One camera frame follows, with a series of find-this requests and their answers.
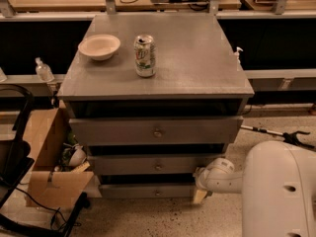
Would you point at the grey drawer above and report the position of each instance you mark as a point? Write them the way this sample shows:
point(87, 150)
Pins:
point(147, 131)
point(149, 164)
point(172, 190)

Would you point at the grey bottom drawer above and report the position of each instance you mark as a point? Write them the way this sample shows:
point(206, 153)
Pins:
point(172, 190)

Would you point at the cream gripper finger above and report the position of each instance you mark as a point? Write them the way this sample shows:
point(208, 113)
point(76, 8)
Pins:
point(199, 196)

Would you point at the grey drawer cabinet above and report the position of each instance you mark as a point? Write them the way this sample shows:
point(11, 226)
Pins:
point(196, 76)

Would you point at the small white pump bottle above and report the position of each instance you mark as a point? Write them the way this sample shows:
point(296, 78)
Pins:
point(238, 53)

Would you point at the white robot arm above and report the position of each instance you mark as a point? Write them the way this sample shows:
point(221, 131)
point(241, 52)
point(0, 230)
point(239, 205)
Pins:
point(277, 185)

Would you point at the green white soda can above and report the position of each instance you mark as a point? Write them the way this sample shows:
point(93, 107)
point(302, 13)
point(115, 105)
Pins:
point(144, 52)

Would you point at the clear sanitizer bottle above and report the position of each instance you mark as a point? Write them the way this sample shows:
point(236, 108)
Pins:
point(43, 71)

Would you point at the grey top drawer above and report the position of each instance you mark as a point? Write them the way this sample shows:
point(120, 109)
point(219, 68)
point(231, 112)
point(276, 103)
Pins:
point(147, 131)

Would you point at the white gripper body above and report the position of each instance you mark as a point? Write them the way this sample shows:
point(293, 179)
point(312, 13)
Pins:
point(204, 180)

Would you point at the silver black pole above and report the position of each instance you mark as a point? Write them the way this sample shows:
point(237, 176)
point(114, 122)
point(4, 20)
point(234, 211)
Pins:
point(262, 130)

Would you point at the brown cardboard box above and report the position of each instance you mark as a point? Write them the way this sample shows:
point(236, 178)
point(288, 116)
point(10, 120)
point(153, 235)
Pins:
point(46, 132)

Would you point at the white cup in box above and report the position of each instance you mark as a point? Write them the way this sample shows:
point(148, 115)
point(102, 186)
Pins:
point(78, 157)

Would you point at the white bowl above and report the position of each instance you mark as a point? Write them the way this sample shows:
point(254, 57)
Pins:
point(99, 47)

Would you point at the black floor stand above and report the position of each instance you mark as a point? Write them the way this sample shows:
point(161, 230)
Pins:
point(292, 138)

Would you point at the black chair frame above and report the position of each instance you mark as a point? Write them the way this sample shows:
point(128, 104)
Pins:
point(14, 153)

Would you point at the grey middle drawer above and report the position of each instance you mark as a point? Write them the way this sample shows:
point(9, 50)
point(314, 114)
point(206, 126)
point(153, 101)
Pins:
point(149, 164)

